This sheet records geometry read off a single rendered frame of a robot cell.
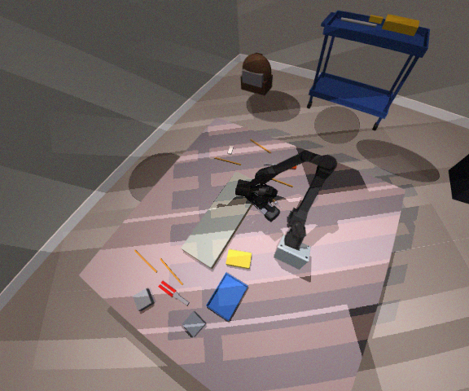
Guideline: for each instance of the yellow block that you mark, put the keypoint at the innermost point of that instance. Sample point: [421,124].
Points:
[239,259]

